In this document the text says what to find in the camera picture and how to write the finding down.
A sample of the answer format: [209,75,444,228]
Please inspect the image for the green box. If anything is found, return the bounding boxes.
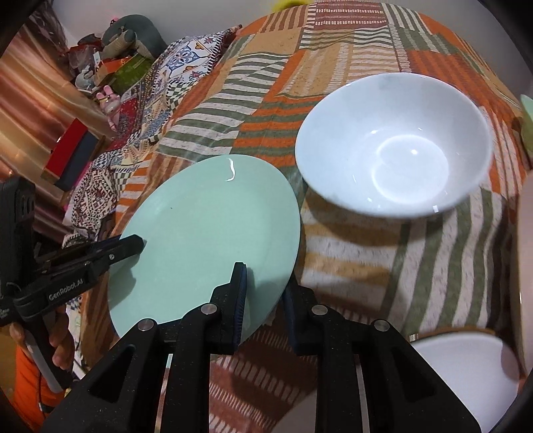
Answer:
[112,56,155,90]

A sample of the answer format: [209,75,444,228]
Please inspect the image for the mint green plate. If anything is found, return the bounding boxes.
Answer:
[107,154,301,340]

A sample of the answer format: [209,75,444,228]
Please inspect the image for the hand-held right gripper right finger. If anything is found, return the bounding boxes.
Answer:
[282,280,494,433]

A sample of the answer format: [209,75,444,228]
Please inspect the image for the white bowl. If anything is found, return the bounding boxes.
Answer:
[295,73,494,219]

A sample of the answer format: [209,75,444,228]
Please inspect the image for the grey plush toy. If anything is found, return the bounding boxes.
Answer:
[100,14,167,59]

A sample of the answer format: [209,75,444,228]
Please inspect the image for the patterned quilt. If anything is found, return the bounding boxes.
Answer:
[62,25,242,250]

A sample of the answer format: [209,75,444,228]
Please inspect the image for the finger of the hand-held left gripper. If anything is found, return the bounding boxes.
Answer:
[83,234,146,271]

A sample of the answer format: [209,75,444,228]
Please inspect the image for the white plate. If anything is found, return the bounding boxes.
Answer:
[410,328,521,433]

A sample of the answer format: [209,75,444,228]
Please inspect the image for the person's left hand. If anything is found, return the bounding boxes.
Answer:
[9,306,76,375]

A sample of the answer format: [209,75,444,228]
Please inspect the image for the pile of toys and boxes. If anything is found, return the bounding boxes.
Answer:
[69,33,126,90]

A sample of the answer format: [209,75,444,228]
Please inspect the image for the dark blue box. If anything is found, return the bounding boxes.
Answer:
[54,133,101,192]

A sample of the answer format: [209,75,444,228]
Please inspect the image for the brown curtain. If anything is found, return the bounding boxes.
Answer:
[0,8,109,184]

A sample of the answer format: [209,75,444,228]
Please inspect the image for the pink rabbit toy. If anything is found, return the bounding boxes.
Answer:
[96,85,123,132]

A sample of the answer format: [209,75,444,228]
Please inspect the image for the person's left forearm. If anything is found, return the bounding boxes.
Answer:
[10,345,55,421]

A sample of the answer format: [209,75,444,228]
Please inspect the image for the red box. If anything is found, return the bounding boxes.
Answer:
[44,119,90,182]

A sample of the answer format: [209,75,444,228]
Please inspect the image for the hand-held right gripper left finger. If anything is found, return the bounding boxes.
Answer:
[42,261,251,433]

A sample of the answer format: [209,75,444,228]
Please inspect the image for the striped patchwork blanket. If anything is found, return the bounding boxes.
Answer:
[83,0,533,433]

